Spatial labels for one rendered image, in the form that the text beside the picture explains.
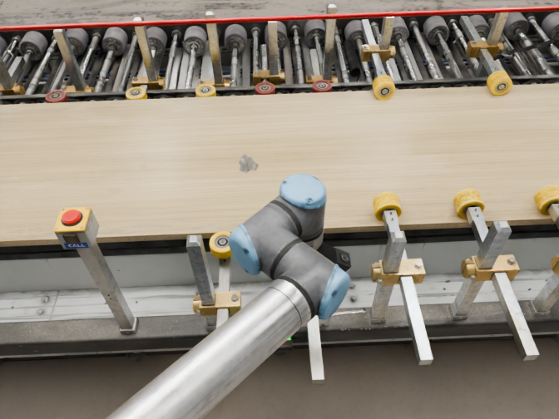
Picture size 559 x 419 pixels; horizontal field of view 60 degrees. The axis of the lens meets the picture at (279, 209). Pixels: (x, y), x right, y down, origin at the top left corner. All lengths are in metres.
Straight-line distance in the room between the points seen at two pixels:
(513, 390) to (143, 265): 1.60
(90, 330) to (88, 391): 0.75
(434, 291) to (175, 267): 0.88
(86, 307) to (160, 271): 0.28
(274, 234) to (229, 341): 0.23
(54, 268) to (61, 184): 0.28
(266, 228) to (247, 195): 0.70
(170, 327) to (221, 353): 0.84
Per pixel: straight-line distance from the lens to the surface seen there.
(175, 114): 1.93
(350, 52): 2.41
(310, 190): 0.93
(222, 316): 1.40
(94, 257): 1.27
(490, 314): 1.66
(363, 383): 2.22
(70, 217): 1.18
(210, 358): 0.73
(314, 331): 1.34
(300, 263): 0.83
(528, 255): 1.84
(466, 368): 2.35
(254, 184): 1.61
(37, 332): 1.70
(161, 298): 1.72
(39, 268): 1.77
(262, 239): 0.87
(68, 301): 1.82
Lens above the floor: 2.05
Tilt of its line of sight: 49 degrees down
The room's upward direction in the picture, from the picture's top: 2 degrees counter-clockwise
